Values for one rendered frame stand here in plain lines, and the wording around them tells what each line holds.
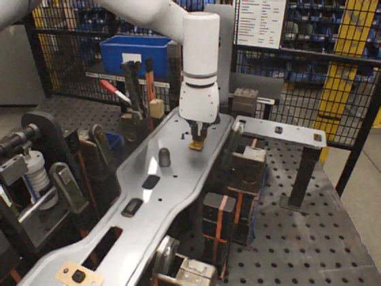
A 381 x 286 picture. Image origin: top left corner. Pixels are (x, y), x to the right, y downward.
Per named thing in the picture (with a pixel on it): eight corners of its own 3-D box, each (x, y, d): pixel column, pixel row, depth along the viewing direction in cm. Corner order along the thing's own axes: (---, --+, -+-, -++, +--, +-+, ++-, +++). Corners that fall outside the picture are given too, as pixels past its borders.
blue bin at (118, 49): (166, 77, 113) (164, 47, 105) (103, 72, 119) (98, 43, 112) (177, 65, 126) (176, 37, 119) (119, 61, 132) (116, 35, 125)
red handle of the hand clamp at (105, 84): (139, 114, 78) (98, 81, 77) (137, 119, 79) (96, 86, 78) (147, 108, 81) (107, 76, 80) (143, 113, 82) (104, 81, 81)
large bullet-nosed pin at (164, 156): (167, 172, 69) (166, 152, 65) (156, 169, 70) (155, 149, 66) (173, 165, 71) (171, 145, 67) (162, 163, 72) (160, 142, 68)
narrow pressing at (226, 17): (227, 105, 97) (235, 5, 78) (198, 101, 101) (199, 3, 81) (228, 105, 98) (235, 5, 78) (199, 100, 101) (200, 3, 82)
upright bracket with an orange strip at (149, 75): (158, 182, 107) (147, 59, 79) (155, 180, 108) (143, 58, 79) (161, 177, 109) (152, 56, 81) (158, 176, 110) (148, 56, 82)
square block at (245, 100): (243, 178, 109) (255, 98, 89) (224, 173, 111) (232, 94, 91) (247, 166, 115) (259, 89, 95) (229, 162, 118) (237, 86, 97)
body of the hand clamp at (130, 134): (148, 203, 98) (137, 120, 78) (133, 197, 100) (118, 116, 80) (156, 192, 102) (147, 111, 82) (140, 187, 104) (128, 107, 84)
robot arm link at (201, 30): (181, 63, 69) (185, 75, 61) (180, 10, 62) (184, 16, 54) (213, 62, 70) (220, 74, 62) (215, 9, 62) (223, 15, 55)
